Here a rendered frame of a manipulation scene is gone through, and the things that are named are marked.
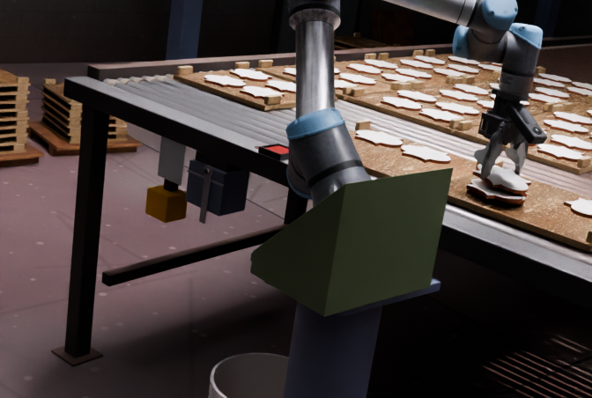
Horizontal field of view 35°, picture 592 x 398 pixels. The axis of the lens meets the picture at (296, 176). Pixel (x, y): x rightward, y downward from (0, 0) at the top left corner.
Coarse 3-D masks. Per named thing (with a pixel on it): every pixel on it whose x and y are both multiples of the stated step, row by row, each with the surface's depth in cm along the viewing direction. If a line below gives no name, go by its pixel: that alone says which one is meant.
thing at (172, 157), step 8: (160, 144) 265; (168, 144) 263; (176, 144) 261; (160, 152) 265; (168, 152) 263; (176, 152) 261; (184, 152) 259; (160, 160) 266; (168, 160) 264; (176, 160) 262; (184, 160) 260; (160, 168) 266; (168, 168) 264; (176, 168) 262; (160, 176) 267; (168, 176) 265; (176, 176) 262
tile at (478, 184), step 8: (472, 184) 220; (480, 184) 221; (488, 184) 222; (480, 192) 217; (488, 192) 216; (496, 192) 217; (504, 192) 218; (504, 200) 214; (512, 200) 214; (520, 200) 215
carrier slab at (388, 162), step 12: (360, 144) 252; (372, 144) 254; (408, 144) 260; (420, 144) 261; (360, 156) 241; (372, 156) 243; (384, 156) 245; (396, 156) 246; (456, 156) 255; (372, 168) 232; (384, 168) 234; (396, 168) 235; (408, 168) 237; (420, 168) 238; (432, 168) 240; (444, 168) 241; (456, 168) 243; (468, 168) 244
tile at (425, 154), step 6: (402, 150) 251; (408, 150) 250; (414, 150) 251; (420, 150) 252; (426, 150) 253; (432, 150) 254; (408, 156) 247; (414, 156) 246; (420, 156) 246; (426, 156) 247; (432, 156) 247; (438, 156) 248; (444, 156) 249; (426, 162) 244; (432, 162) 245; (438, 162) 245; (444, 162) 245
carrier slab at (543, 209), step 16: (448, 192) 222; (464, 192) 224; (528, 192) 231; (544, 192) 233; (560, 192) 235; (480, 208) 215; (496, 208) 215; (512, 208) 217; (528, 208) 218; (544, 208) 220; (560, 208) 222; (512, 224) 210; (528, 224) 208; (544, 224) 209; (560, 224) 210; (576, 224) 212; (560, 240) 203; (576, 240) 201
